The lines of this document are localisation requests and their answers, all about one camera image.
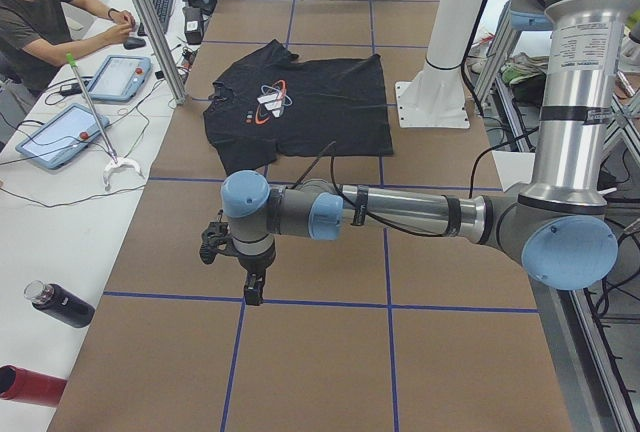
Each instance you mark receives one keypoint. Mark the red cylinder bottle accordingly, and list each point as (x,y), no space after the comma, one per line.
(26,386)

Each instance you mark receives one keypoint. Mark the seated person in grey shirt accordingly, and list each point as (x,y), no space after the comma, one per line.
(36,39)

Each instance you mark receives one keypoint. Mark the near blue teach pendant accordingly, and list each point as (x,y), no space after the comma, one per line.
(59,140)

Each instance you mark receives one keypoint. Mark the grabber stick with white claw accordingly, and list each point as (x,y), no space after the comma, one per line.
(116,161)

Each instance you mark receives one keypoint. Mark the aluminium frame post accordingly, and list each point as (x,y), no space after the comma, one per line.
(152,25)

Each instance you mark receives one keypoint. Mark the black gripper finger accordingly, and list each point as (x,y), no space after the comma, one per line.
(253,294)

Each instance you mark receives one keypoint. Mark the white camera mast pedestal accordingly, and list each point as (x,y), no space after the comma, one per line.
(435,98)

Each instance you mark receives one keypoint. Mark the far blue teach pendant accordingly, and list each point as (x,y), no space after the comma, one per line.
(119,78)

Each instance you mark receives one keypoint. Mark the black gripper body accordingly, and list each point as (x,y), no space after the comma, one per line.
(254,266)

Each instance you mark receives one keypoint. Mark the black keyboard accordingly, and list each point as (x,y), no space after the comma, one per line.
(163,9)

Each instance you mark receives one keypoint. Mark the black computer mouse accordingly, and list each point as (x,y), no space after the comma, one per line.
(132,43)

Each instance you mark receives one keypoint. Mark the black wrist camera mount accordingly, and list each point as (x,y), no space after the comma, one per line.
(216,240)

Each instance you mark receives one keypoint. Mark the blue teach pendant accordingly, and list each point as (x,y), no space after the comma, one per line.
(119,78)
(59,140)

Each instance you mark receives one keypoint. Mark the black graphic t-shirt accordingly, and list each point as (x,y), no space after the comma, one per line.
(269,104)

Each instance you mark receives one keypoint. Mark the black water bottle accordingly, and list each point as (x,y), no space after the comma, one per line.
(57,302)

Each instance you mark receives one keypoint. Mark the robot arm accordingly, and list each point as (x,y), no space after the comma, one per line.
(551,217)

